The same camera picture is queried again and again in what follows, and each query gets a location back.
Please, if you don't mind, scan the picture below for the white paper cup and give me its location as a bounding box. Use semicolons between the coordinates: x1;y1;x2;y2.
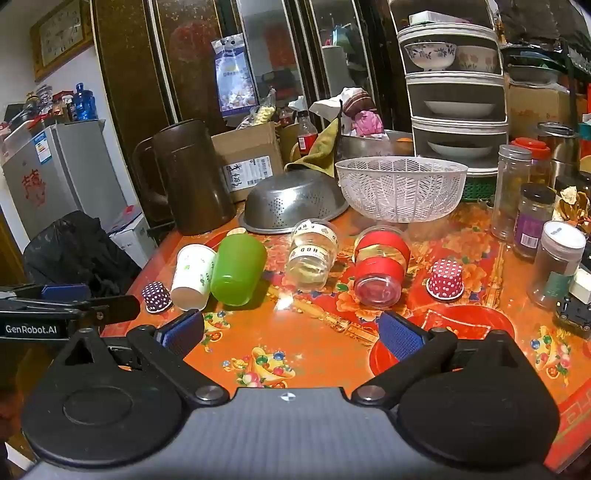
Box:
170;244;218;311

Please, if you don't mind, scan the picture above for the labelled cardboard box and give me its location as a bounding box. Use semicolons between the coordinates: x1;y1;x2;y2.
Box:
211;122;284;204

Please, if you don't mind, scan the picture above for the brown plastic pitcher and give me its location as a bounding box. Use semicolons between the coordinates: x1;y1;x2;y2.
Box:
133;119;237;236

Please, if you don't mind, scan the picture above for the red label glass jar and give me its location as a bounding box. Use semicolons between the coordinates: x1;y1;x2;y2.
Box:
353;225;411;309

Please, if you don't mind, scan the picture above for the white tiered dish rack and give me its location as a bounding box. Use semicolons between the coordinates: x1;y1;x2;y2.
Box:
389;0;511;180

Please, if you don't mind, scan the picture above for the black plastic bag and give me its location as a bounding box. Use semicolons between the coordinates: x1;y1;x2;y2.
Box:
23;211;142;297

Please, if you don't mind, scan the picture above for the orange floral tablecloth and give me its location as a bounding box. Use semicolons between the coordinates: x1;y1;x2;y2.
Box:
99;198;591;462

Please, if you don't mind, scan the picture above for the small white box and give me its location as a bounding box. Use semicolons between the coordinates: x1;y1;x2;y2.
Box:
570;268;591;305

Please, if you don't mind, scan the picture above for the framed wall clock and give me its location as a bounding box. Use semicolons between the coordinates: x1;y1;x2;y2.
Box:
30;0;94;82

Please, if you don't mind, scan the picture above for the white plastic bag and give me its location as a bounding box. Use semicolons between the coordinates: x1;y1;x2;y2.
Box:
309;96;345;121

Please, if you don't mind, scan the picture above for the blue and white snack bag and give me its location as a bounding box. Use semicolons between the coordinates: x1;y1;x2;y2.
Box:
211;33;259;119

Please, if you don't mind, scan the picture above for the dark wooden cabinet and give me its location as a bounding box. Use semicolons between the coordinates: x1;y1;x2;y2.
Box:
90;0;395;223

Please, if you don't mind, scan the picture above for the pink floral bowl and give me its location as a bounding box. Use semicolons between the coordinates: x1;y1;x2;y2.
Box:
455;45;499;73

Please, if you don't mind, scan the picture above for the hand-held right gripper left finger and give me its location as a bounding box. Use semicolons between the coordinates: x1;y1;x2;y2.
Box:
51;310;230;408

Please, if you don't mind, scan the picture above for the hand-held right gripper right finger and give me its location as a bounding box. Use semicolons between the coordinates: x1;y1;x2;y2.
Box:
351;310;532;409

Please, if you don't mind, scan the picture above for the red cap sauce bottle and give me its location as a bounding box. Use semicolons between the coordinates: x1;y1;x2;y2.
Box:
295;110;319;157

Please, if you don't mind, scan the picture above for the brown striped knit hat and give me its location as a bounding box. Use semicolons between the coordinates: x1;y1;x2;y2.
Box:
342;88;378;117

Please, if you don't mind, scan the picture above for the clear glass jar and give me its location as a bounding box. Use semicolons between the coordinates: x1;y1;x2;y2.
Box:
285;219;341;292

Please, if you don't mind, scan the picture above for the purple dotted cupcake liner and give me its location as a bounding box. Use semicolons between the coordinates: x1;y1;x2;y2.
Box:
141;281;174;314

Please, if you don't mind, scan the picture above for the green plastic cup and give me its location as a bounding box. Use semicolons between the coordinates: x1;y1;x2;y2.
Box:
210;233;269;306

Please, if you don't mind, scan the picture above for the pink cloth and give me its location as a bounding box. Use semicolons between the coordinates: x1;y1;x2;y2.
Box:
353;111;387;138

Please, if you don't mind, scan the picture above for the blue water bottle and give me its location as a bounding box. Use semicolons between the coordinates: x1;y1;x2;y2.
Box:
74;83;96;121

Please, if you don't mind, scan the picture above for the white cardboard box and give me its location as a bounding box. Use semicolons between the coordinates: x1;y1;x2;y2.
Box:
108;205;158;268

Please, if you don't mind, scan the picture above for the bag of pasta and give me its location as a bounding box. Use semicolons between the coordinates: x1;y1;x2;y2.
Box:
235;90;279;133

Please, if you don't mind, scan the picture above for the grey refrigerator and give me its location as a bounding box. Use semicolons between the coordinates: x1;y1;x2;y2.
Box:
0;119;128;250

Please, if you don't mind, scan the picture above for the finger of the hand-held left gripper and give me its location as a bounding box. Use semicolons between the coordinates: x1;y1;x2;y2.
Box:
0;295;141;325
0;283;91;304

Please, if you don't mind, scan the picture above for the white plastic basket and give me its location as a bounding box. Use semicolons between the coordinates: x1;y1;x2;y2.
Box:
335;156;469;223

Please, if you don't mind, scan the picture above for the dark metal pan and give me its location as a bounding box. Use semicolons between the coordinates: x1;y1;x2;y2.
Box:
507;64;568;85

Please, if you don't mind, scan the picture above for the olive green cloth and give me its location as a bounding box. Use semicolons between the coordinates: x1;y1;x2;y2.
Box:
284;121;343;179

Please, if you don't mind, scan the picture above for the red dotted cupcake liner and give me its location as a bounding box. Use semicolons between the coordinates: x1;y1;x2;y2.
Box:
426;258;465;299

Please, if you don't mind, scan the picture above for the red lid jar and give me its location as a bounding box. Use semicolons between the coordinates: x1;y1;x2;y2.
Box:
512;137;553;186

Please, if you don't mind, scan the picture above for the green plastic basket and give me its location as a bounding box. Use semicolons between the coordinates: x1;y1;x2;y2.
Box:
462;175;498;203

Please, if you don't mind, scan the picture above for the steel thermos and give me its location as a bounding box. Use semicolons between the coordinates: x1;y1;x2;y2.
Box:
536;122;581;180

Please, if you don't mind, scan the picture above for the steel basin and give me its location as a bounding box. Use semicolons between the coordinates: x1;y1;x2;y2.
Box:
338;130;415;163

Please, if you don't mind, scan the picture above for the purple label jar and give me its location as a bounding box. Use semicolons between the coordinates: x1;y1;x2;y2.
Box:
513;183;557;260

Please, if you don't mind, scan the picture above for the plain cardboard box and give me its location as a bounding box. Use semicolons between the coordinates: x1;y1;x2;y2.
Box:
505;83;585;139

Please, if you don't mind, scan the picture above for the tall clear plastic jar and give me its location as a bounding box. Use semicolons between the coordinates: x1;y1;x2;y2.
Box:
491;144;533;242

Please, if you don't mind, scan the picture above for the white plate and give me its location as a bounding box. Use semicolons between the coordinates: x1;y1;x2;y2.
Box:
427;141;495;160

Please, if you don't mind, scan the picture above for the red plate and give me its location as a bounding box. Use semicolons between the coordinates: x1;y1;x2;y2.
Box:
369;305;516;377

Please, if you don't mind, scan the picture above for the steel colander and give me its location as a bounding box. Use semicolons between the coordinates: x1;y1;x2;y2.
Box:
239;175;350;234

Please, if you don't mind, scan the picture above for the blue floral bowl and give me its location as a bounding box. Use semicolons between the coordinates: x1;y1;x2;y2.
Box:
404;41;458;72

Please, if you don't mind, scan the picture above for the white lid spice jar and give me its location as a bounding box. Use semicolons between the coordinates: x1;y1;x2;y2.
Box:
527;220;587;310

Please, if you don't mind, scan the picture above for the black toy car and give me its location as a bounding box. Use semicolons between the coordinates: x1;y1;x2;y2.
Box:
554;295;591;334

